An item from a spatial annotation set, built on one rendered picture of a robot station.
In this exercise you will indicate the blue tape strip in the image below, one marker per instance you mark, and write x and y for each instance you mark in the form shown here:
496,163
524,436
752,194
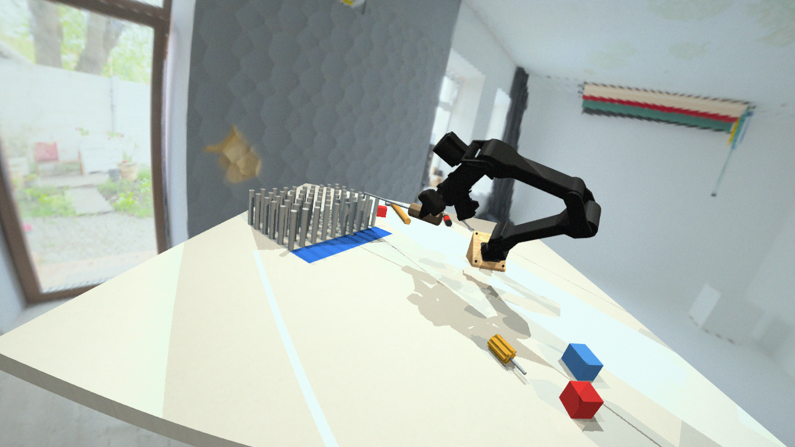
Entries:
318,251

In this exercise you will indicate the yellow-handled screwdriver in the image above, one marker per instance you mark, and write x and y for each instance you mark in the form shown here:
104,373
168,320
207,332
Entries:
504,351

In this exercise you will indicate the hammer with wooden handle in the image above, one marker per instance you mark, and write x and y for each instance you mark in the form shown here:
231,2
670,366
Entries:
400,212

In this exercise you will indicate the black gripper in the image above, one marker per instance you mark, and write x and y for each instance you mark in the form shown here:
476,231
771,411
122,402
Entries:
434,202

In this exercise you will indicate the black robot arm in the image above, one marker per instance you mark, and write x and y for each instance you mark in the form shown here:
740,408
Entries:
497,159

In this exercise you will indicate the blue block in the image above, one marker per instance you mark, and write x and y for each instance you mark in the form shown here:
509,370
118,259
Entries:
581,361

